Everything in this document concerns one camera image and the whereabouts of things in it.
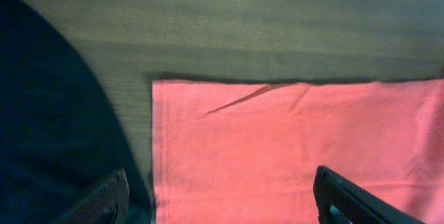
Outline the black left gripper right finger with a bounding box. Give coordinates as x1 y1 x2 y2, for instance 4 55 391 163
313 166 423 224

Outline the black crumpled garment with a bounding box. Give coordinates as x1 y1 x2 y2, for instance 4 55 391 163
1 0 152 223

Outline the red t-shirt white print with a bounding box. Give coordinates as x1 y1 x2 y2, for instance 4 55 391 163
152 79 443 223

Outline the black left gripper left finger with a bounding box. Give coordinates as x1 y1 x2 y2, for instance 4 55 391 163
50 169 130 224

